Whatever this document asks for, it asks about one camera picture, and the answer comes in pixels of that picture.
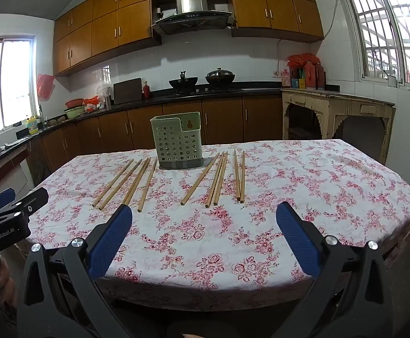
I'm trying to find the perforated metal utensil holder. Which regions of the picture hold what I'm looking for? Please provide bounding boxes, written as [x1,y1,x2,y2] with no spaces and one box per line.
[150,112,203,170]

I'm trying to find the row of wooden chopsticks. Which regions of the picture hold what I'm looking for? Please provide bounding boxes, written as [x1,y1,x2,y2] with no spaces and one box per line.
[92,150,245,212]

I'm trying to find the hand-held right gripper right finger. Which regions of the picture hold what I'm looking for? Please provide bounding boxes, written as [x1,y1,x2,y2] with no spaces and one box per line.
[276,201,393,338]

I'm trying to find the black wok with lid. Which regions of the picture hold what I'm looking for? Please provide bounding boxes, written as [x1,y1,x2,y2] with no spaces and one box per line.
[205,67,236,85]

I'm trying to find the green basin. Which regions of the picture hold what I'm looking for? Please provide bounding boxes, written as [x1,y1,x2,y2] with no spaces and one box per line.
[64,106,87,120]

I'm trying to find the barred window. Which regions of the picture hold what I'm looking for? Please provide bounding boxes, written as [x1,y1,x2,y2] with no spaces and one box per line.
[341,0,410,89]

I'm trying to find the cream side table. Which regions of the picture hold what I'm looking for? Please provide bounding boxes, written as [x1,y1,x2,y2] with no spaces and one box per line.
[281,88,396,165]

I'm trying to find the steel cup with white bag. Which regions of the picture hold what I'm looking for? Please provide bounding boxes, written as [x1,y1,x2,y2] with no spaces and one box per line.
[97,85,113,108]

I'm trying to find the large red bottles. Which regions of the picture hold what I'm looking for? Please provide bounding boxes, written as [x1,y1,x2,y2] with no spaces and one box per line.
[305,61,327,91]

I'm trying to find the red and white plastic bag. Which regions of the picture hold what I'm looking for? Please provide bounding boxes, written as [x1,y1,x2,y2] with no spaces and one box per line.
[83,95,100,112]

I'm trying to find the crumpled red plastic bag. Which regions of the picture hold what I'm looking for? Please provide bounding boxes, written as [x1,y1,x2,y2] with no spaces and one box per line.
[287,53,320,68]

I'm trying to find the sliding window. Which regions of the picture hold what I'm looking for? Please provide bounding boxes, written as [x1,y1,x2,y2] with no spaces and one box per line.
[0,34,39,138]

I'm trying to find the steel range hood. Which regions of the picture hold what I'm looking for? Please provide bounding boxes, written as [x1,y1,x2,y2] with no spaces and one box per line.
[151,0,236,36]

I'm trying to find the hanging red plastic bag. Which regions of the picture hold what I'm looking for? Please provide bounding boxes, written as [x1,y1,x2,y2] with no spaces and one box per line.
[36,74,55,100]

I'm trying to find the wall cable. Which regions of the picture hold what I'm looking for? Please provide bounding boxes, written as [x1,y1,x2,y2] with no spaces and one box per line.
[322,0,343,40]

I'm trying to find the gas stove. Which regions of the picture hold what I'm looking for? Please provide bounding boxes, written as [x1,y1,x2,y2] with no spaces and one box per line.
[166,87,241,98]

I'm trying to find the wooden base cabinets black countertop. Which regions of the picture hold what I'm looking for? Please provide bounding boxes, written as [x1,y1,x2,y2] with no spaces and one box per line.
[24,87,285,175]

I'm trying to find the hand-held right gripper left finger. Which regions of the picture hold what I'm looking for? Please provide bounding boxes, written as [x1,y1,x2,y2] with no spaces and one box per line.
[17,203,133,338]

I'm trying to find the wooden table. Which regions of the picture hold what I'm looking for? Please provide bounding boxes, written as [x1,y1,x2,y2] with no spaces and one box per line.
[381,211,410,259]

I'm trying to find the dark cutting board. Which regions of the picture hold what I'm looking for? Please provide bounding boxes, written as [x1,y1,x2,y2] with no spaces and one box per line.
[112,78,143,105]

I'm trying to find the black wok with handle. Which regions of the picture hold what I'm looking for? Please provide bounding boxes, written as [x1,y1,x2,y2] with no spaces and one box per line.
[169,71,199,91]

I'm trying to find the colourful cartons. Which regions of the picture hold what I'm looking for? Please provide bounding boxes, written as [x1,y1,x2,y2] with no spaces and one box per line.
[291,68,306,89]

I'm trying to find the wooden wall cabinets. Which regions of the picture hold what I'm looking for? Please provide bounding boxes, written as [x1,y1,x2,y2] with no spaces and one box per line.
[52,0,324,77]

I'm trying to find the floral tablecloth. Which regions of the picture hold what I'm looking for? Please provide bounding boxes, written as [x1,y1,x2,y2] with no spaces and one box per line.
[29,139,410,311]

